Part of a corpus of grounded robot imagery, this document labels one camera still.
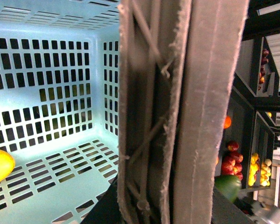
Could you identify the black produce shelving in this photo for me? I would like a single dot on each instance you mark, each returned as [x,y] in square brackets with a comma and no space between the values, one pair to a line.
[253,112]

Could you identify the red apples pile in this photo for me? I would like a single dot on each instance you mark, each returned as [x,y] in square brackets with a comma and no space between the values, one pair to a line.
[231,163]

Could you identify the yellow mango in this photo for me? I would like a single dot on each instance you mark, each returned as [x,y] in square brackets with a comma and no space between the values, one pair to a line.
[7,164]

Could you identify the light blue plastic basket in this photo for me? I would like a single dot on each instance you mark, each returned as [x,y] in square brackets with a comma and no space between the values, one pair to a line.
[59,83]

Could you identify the red fruits upper shelf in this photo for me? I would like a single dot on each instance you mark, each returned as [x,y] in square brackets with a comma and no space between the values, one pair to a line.
[262,73]

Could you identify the orange fruit on shelf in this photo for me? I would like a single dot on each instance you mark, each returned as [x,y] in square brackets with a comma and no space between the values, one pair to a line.
[227,122]

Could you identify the brown basket handle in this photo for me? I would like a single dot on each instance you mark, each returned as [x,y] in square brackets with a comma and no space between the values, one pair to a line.
[177,63]

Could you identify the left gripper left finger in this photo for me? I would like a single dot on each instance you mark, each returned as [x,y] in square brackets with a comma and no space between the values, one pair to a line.
[106,211]

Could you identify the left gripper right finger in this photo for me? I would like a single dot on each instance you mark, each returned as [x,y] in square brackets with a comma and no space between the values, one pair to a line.
[225,212]

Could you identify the yellow fruit pile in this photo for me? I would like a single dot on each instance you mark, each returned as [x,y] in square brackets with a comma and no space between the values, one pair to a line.
[259,172]

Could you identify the green avocado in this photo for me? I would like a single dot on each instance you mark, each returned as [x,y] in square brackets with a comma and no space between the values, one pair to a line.
[229,186]

